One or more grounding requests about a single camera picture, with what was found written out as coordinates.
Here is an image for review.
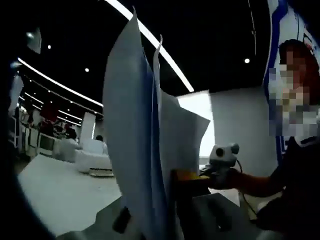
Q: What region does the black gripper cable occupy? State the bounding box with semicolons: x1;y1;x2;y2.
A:
235;159;258;222

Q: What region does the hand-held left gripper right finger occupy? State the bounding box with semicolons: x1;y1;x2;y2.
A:
171;169;261;240

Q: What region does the white table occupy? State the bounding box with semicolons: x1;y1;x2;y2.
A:
17;152;251;238

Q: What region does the blue white wall poster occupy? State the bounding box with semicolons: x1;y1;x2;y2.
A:
262;0;320;153

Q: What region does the stack of white printing papers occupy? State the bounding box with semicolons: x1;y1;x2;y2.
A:
102;6;212;240

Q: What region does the person's right hand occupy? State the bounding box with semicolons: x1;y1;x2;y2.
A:
209;167;242;191

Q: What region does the ceiling air conditioner vent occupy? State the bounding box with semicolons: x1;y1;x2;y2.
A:
25;26;42;55

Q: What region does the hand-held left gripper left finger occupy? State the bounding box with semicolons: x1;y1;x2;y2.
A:
56;194;144;240

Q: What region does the person's head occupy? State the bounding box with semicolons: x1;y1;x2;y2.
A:
278;39;320;101

